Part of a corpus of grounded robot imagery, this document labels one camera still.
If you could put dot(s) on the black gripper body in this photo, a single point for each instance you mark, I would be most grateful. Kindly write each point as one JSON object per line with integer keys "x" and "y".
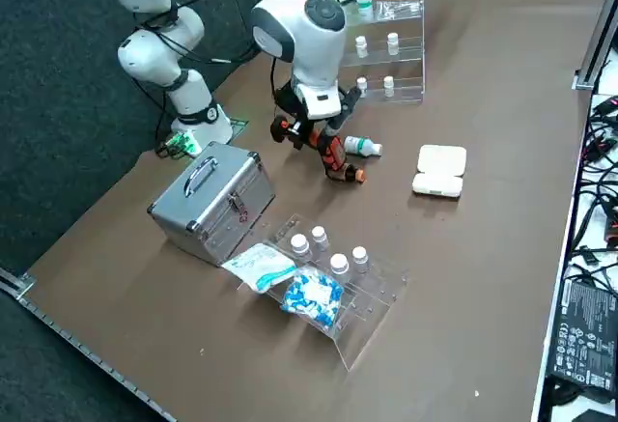
{"x": 287, "y": 98}

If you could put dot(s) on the black orange barcode scanner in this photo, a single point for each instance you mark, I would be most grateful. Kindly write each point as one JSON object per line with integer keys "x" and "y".
{"x": 335, "y": 159}

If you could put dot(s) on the white medicine bottle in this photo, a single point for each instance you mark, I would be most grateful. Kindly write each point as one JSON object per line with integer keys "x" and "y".
{"x": 362, "y": 146}

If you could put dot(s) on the brown medicine bottle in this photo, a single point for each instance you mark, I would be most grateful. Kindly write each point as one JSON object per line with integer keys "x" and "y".
{"x": 360, "y": 175}

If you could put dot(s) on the small clear white-capped bottle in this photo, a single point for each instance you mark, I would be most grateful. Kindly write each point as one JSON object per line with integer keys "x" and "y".
{"x": 319, "y": 236}
{"x": 361, "y": 47}
{"x": 389, "y": 87}
{"x": 362, "y": 85}
{"x": 359, "y": 255}
{"x": 299, "y": 243}
{"x": 392, "y": 43}
{"x": 338, "y": 263}

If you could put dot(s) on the clear acrylic tiered shelf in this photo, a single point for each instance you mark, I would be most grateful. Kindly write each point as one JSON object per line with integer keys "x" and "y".
{"x": 410, "y": 69}

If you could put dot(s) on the white plastic pill case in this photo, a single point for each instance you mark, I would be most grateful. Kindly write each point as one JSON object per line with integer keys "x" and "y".
{"x": 441, "y": 163}

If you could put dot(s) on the green connector block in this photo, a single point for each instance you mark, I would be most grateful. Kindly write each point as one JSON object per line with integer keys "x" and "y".
{"x": 178, "y": 144}

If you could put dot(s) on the silver aluminium carrying case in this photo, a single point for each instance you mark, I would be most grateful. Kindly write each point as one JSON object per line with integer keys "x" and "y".
{"x": 203, "y": 200}

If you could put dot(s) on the clear bottle with green label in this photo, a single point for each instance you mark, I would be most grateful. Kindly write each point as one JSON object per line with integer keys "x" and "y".
{"x": 364, "y": 4}

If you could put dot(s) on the white and teal packet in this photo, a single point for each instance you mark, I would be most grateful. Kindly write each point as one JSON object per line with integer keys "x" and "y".
{"x": 258, "y": 265}

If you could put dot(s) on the clear packet of swabs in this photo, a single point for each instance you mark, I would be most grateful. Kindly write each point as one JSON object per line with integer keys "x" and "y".
{"x": 401, "y": 7}

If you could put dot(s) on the bag of blue capsules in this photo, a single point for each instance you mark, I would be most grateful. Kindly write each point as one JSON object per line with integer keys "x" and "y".
{"x": 314, "y": 296}

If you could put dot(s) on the clear acrylic slanted organizer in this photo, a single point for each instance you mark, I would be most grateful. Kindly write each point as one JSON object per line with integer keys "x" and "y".
{"x": 372, "y": 316}

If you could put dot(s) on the black labelled power adapter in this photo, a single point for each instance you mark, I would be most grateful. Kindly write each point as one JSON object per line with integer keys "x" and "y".
{"x": 584, "y": 330}

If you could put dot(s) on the aluminium profile post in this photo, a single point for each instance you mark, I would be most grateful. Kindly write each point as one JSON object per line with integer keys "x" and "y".
{"x": 591, "y": 55}

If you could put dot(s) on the aluminium edge rail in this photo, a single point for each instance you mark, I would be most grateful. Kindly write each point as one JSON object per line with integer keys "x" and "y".
{"x": 72, "y": 340}

